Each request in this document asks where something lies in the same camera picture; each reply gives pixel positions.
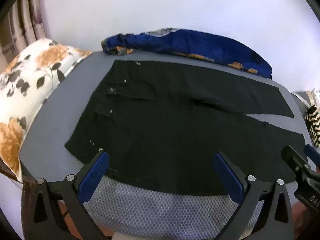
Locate black pants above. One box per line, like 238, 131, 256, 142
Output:
64, 60, 306, 195

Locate blue floral blanket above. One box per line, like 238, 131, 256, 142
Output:
101, 27, 272, 79

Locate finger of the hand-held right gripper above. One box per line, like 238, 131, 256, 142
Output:
281, 145, 312, 180
304, 144, 320, 167

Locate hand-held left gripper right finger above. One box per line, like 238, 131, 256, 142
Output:
212, 151, 294, 240

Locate white floral pillow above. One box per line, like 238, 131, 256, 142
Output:
0, 38, 93, 182

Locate grey cushion with white piping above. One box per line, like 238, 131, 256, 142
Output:
290, 87, 320, 110

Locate black and cream striped cloth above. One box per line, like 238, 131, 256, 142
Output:
304, 104, 320, 148

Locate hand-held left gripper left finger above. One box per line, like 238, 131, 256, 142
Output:
33, 148, 112, 240

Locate pink floral curtain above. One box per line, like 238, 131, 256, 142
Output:
0, 0, 53, 64

